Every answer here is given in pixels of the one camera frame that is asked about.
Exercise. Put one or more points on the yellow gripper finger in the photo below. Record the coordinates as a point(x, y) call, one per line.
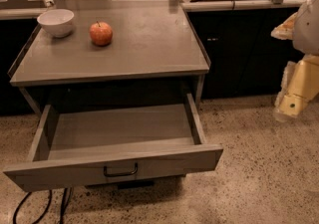
point(285, 30)
point(299, 86)

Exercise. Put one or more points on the grey top drawer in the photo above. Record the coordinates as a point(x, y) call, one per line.
point(72, 148)

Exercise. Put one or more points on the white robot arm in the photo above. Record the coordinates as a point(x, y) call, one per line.
point(306, 28)

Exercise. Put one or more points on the dark low cabinet right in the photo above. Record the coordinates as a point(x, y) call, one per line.
point(245, 59)

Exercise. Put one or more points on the red apple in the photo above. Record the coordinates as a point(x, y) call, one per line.
point(101, 33)

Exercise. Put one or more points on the white ceramic bowl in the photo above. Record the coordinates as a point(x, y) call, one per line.
point(57, 22)

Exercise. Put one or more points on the black top drawer handle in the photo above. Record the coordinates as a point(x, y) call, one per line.
point(119, 172)

